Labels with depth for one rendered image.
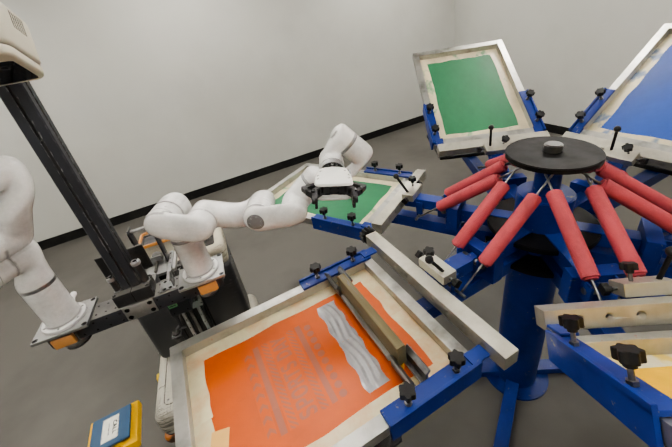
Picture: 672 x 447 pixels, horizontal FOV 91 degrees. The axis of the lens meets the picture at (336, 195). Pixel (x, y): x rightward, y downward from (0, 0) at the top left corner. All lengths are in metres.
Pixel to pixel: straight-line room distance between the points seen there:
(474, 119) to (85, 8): 3.83
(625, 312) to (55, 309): 1.58
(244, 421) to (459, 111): 1.86
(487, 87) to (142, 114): 3.66
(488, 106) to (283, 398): 1.86
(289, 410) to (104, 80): 4.00
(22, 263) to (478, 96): 2.23
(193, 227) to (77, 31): 3.63
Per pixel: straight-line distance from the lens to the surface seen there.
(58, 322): 1.42
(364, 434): 0.98
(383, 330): 1.04
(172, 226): 1.09
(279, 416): 1.09
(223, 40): 4.54
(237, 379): 1.19
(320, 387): 1.10
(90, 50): 4.51
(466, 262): 1.28
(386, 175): 2.00
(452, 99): 2.26
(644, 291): 1.16
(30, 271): 1.34
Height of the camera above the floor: 1.88
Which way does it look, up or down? 29 degrees down
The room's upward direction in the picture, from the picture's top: 10 degrees counter-clockwise
